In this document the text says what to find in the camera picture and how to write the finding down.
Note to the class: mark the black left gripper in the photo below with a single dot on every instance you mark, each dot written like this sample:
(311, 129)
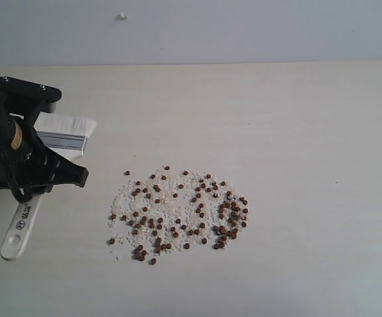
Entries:
(25, 163)

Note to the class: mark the white paint brush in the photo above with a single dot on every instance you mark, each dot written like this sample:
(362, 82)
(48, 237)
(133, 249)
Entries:
(66, 135)

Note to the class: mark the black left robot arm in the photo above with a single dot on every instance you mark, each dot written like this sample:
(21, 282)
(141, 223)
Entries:
(30, 135)

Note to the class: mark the pile of white grains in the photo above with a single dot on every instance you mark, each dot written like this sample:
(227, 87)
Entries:
(172, 211)

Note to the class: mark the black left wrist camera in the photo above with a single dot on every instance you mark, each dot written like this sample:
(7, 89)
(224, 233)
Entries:
(23, 97)

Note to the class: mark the white wall plug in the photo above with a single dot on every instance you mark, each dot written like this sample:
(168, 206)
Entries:
(122, 16)

